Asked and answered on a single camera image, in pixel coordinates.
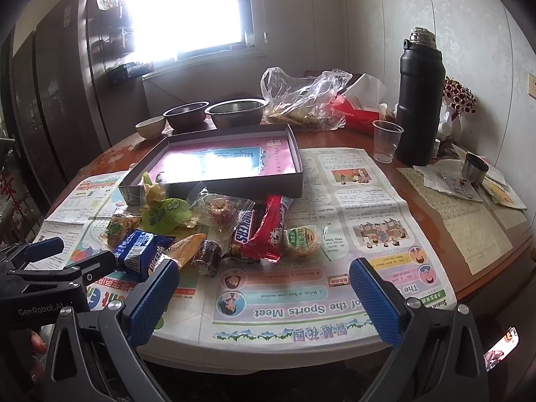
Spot blue snack packet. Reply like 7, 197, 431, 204
113, 229, 174, 281

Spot green label cookie pack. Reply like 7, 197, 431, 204
99, 211, 141, 251

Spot orange pastry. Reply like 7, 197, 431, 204
164, 233, 206, 269

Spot green jelly snack bag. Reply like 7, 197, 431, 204
141, 172, 193, 235

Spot dark round candy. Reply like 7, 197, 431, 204
192, 240, 222, 277

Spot round cookie green label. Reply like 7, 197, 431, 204
282, 224, 329, 260

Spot clear bag red pastry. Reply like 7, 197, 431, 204
186, 183, 255, 241

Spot red snack bar wrapper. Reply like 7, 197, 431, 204
241, 194, 292, 263

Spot Snickers bar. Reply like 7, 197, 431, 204
229, 210, 256, 257

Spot person's left hand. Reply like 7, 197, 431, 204
30, 331, 47, 385

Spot left English newspaper sheet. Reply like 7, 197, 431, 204
24, 170, 202, 344

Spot english newspaper sheet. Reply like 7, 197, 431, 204
200, 148, 455, 350
24, 170, 202, 344

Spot right English newspaper sheet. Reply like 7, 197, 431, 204
200, 148, 455, 350

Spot yellowed paper sheet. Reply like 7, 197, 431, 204
398, 168, 513, 275

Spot papers under steel cup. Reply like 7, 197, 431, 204
413, 144, 527, 211

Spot small white ceramic bowl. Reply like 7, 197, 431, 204
135, 116, 166, 140

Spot pink and blue book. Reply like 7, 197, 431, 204
146, 137, 296, 183

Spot steel thermos lid cup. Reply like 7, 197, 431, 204
462, 152, 489, 187

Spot clear plastic cup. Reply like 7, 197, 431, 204
373, 120, 404, 164

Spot small dark steel bowl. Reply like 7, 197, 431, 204
162, 101, 209, 132

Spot grey shallow cardboard box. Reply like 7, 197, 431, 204
118, 124, 304, 206

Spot black thermos flask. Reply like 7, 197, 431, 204
396, 27, 445, 166

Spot red tissue box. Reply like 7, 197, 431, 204
332, 74, 387, 135

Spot large steel bowl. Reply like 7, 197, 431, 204
205, 98, 268, 130

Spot flower bouquet in white vase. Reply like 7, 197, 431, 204
436, 76, 478, 141

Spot clear plastic bag with bread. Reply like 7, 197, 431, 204
260, 67, 352, 132

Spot window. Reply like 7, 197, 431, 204
117, 0, 263, 69

